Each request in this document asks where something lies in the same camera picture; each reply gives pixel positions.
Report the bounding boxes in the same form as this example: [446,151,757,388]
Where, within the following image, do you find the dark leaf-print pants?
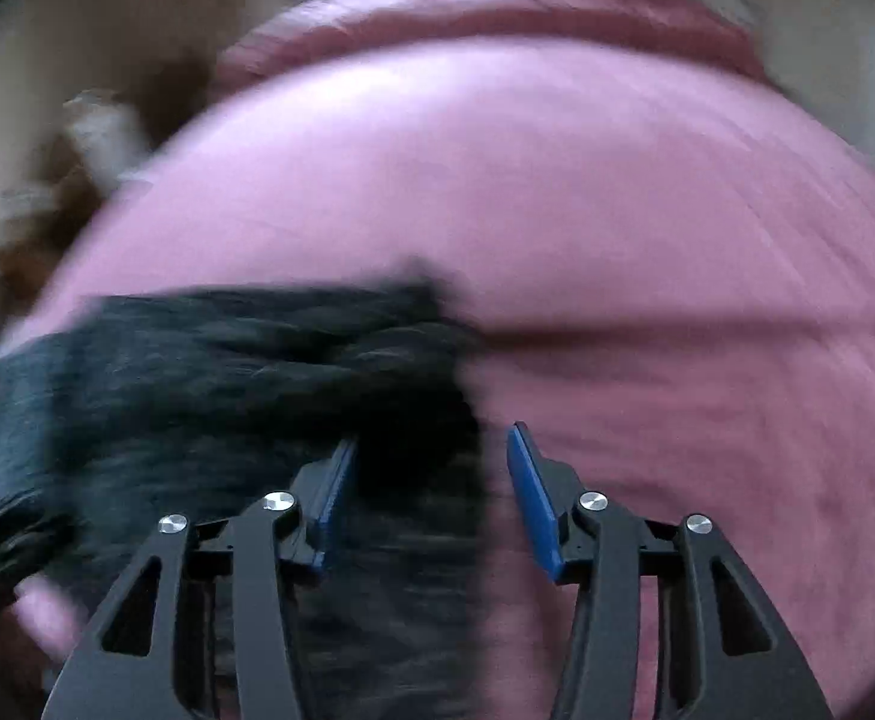
[0,278,486,718]

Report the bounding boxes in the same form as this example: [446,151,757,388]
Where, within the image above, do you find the pink quilted comforter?
[211,0,768,99]

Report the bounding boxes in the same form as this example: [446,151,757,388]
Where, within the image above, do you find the cluttered side table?
[0,52,211,312]

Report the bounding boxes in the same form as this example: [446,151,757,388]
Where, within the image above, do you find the pink bed sheet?
[16,37,875,718]

